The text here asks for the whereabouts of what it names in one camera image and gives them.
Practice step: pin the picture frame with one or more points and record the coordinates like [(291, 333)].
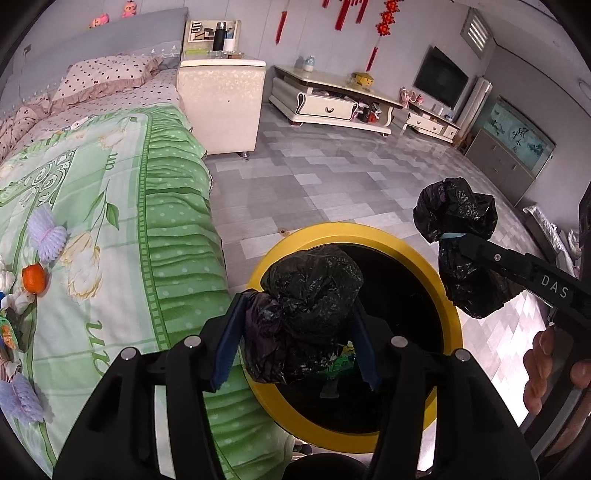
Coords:
[(198, 30)]

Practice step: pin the purple foam fruit net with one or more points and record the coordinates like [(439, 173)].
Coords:
[(23, 399), (46, 233)]

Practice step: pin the white standing air conditioner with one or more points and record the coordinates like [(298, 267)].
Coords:
[(478, 104)]

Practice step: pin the yellow toy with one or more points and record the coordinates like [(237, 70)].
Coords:
[(363, 79)]

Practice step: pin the black plastic bag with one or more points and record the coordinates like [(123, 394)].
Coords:
[(455, 207), (304, 300)]

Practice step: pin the colourful snack wrapper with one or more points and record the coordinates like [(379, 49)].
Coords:
[(7, 334)]

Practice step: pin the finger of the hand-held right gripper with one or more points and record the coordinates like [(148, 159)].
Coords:
[(489, 256)]

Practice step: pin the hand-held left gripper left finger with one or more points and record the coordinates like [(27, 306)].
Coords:
[(228, 344)]

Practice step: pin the wall television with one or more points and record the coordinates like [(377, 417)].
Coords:
[(441, 78)]

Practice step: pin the white crumpled tissue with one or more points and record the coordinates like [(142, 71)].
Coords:
[(5, 278)]

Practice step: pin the polka dot bed sheet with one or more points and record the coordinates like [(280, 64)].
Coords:
[(157, 94)]

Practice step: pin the red knot ornament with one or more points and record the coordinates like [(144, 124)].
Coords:
[(344, 11)]

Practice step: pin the polka dot pillow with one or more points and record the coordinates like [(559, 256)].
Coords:
[(106, 71)]

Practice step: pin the long cream TV cabinet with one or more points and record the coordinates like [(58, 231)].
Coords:
[(323, 108)]

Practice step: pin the pink ornaments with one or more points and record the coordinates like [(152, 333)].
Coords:
[(411, 97)]

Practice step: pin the orange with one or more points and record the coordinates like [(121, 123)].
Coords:
[(34, 279)]

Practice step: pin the white cup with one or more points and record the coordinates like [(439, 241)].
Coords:
[(229, 44)]

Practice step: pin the grey bed headboard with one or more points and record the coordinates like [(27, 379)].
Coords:
[(115, 37)]

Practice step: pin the small cream cabinet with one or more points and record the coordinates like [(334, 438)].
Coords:
[(422, 121)]

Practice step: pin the green floral blanket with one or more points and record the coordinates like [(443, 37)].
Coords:
[(138, 230)]

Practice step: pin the yellow-rimmed trash bin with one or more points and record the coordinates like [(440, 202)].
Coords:
[(332, 230)]

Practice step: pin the person's right hand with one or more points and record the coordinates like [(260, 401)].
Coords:
[(538, 369)]

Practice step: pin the white plastic-wrapped item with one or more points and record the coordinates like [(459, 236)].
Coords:
[(547, 226)]

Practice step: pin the wall ventilation grille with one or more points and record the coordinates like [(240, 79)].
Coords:
[(475, 30)]

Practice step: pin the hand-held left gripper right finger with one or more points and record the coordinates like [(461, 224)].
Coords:
[(368, 353)]

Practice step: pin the cream bedside cabinet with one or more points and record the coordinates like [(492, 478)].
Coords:
[(217, 106)]

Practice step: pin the black thermos bottle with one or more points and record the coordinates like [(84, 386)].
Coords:
[(219, 37)]

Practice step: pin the grey fish tank cabinet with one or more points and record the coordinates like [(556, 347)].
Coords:
[(496, 161)]

